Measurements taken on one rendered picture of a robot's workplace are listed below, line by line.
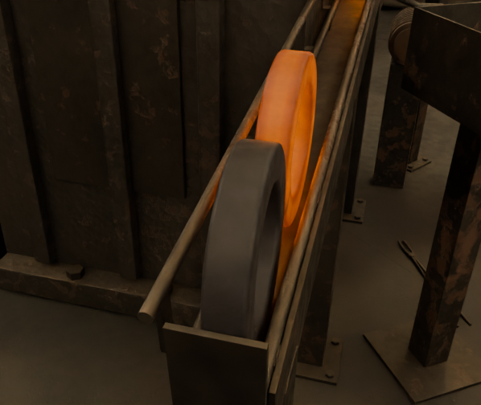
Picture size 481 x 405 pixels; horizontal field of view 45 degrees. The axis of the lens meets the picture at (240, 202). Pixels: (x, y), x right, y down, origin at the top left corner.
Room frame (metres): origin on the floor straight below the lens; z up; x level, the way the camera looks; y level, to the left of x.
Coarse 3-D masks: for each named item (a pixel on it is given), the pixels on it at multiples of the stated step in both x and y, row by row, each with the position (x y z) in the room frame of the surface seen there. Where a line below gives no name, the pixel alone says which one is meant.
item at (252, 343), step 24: (168, 336) 0.29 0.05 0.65; (192, 336) 0.29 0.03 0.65; (216, 336) 0.29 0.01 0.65; (168, 360) 0.30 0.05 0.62; (192, 360) 0.29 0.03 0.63; (216, 360) 0.29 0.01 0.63; (240, 360) 0.28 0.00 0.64; (264, 360) 0.28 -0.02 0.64; (192, 384) 0.30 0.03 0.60; (216, 384) 0.29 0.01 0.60; (240, 384) 0.28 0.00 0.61; (264, 384) 0.28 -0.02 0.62
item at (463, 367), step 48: (432, 48) 0.91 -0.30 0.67; (480, 48) 0.81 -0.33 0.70; (432, 96) 0.89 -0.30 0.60; (480, 96) 0.79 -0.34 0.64; (480, 144) 0.87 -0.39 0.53; (480, 192) 0.87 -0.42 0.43; (480, 240) 0.88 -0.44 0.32; (432, 288) 0.89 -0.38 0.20; (384, 336) 0.95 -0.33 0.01; (432, 336) 0.87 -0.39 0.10; (432, 384) 0.82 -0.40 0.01
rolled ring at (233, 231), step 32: (256, 160) 0.37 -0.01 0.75; (224, 192) 0.34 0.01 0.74; (256, 192) 0.34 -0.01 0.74; (224, 224) 0.32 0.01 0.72; (256, 224) 0.32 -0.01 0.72; (224, 256) 0.31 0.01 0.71; (256, 256) 0.32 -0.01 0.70; (224, 288) 0.30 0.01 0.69; (256, 288) 0.40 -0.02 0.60; (224, 320) 0.29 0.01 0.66; (256, 320) 0.36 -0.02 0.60
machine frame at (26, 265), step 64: (0, 0) 1.10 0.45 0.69; (64, 0) 1.08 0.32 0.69; (128, 0) 1.05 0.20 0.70; (192, 0) 1.03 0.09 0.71; (256, 0) 1.00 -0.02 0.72; (320, 0) 1.17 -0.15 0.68; (0, 64) 1.10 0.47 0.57; (64, 64) 1.09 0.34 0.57; (128, 64) 1.05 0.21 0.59; (192, 64) 1.03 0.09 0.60; (256, 64) 1.00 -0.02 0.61; (0, 128) 1.14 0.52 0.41; (64, 128) 1.09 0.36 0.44; (128, 128) 1.06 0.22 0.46; (192, 128) 1.03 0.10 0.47; (256, 128) 1.00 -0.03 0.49; (0, 192) 1.15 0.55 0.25; (64, 192) 1.11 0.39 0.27; (128, 192) 1.04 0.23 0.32; (192, 192) 1.03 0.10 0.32; (64, 256) 1.12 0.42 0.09; (128, 256) 1.04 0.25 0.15; (192, 256) 1.04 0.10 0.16; (192, 320) 0.97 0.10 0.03
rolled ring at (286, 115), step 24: (288, 72) 0.53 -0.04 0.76; (312, 72) 0.59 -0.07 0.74; (264, 96) 0.50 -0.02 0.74; (288, 96) 0.50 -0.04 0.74; (312, 96) 0.61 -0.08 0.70; (264, 120) 0.49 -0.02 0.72; (288, 120) 0.49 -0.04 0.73; (312, 120) 0.62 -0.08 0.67; (288, 144) 0.48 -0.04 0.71; (288, 168) 0.48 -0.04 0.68; (288, 192) 0.49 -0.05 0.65; (288, 216) 0.50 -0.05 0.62
